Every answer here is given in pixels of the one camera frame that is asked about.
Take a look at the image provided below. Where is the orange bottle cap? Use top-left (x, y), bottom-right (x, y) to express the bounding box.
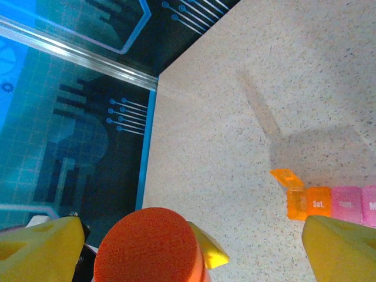
top-left (93, 207), bottom-right (206, 282)

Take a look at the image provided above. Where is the aluminium frame post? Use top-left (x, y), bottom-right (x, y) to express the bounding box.
top-left (0, 14), bottom-right (159, 90)

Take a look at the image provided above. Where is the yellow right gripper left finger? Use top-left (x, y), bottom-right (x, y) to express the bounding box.
top-left (0, 216), bottom-right (86, 282)

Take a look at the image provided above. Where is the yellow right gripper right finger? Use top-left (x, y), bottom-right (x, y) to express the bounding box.
top-left (302, 214), bottom-right (376, 282)

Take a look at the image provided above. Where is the orange cylinder block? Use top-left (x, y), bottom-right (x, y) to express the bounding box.
top-left (269, 168), bottom-right (376, 229)

